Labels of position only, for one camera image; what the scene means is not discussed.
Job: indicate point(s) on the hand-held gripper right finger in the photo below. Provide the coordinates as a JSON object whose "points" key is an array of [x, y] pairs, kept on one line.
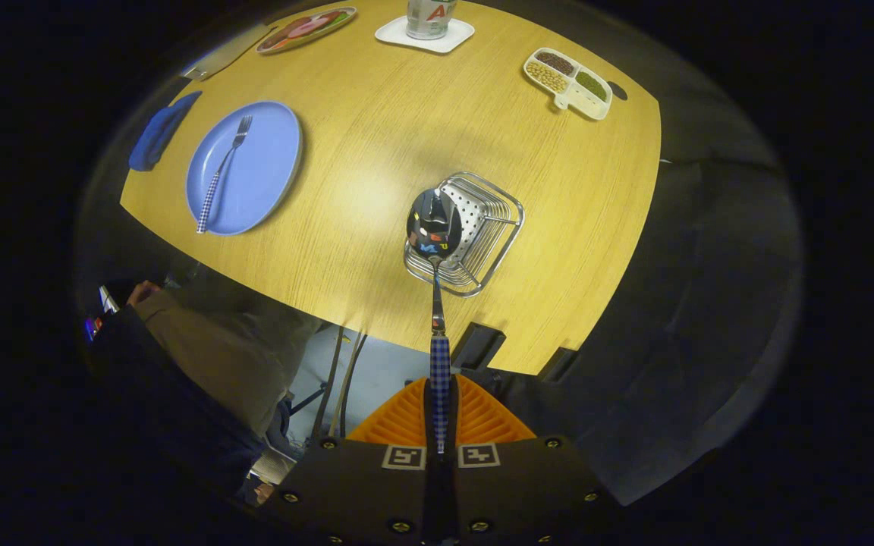
{"points": [[520, 493]]}

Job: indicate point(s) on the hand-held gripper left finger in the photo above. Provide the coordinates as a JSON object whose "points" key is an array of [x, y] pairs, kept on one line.
{"points": [[361, 493]]}

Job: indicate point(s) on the device with lit screen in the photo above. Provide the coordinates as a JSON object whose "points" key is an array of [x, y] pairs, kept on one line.
{"points": [[99, 318]]}

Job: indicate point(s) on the blue round plate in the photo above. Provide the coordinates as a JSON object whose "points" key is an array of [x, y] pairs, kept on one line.
{"points": [[262, 167]]}

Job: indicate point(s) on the blue folded cloth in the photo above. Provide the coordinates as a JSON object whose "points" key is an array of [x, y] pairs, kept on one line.
{"points": [[160, 133]]}

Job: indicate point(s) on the dark table grommet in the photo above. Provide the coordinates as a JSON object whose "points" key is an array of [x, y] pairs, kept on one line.
{"points": [[618, 91]]}

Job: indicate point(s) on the white divided dish with beans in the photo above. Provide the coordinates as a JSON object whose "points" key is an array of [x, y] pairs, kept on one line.
{"points": [[567, 82]]}

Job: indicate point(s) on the white toaster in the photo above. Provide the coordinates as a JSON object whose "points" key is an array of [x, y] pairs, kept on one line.
{"points": [[224, 57]]}

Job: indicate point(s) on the white square coaster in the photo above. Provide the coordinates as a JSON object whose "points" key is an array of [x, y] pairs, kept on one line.
{"points": [[391, 32]]}

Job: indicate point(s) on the oval plate with colourful food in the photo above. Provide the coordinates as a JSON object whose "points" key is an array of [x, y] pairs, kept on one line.
{"points": [[306, 29]]}

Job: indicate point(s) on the small white drink bottle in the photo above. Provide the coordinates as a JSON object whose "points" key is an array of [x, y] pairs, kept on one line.
{"points": [[431, 19]]}

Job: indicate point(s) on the black table bracket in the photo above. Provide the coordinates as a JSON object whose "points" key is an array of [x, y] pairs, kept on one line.
{"points": [[558, 365], [476, 346]]}

